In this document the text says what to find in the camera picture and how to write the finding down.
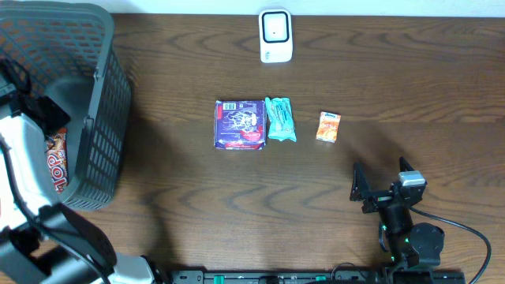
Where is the white barcode scanner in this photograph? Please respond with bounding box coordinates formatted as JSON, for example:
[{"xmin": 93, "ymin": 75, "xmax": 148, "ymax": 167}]
[{"xmin": 258, "ymin": 9, "xmax": 294, "ymax": 64}]

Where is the teal wrapped snack packet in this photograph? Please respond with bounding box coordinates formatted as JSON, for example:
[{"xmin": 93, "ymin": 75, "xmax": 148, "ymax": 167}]
[{"xmin": 265, "ymin": 97, "xmax": 297, "ymax": 142}]

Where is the purple square snack packet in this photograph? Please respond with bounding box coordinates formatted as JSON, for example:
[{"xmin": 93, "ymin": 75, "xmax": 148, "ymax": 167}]
[{"xmin": 214, "ymin": 100, "xmax": 267, "ymax": 150}]

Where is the small orange snack box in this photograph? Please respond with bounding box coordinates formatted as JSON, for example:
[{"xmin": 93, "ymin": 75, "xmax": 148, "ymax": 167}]
[{"xmin": 316, "ymin": 111, "xmax": 341, "ymax": 143}]

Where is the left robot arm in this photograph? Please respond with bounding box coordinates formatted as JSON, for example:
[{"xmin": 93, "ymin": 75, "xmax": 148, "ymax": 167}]
[{"xmin": 1, "ymin": 59, "xmax": 171, "ymax": 283}]

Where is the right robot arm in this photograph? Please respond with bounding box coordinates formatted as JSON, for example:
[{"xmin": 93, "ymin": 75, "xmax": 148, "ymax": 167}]
[{"xmin": 350, "ymin": 157, "xmax": 445, "ymax": 270}]

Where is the black mounting rail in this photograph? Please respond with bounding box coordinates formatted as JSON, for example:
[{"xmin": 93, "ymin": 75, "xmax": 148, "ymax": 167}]
[{"xmin": 166, "ymin": 267, "xmax": 466, "ymax": 284}]

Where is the grey plastic mesh basket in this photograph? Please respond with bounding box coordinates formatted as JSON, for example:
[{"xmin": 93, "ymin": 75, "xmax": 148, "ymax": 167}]
[{"xmin": 1, "ymin": 1, "xmax": 132, "ymax": 211}]

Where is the orange Top snack bar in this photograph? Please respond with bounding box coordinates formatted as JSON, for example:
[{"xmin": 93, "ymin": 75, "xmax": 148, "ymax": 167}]
[{"xmin": 46, "ymin": 128, "xmax": 69, "ymax": 194}]

